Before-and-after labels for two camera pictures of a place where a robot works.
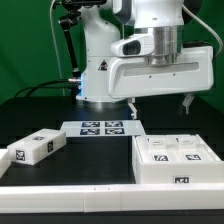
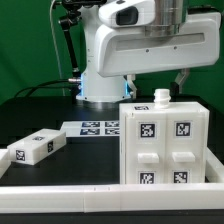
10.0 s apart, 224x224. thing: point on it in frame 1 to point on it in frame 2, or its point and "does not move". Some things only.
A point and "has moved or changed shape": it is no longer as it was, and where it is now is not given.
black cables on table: [46, 82] does not move
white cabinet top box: [36, 147] does not move
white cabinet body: [175, 159] to [173, 107]
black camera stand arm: [73, 17] does not move
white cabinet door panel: [160, 148] has moved or changed shape
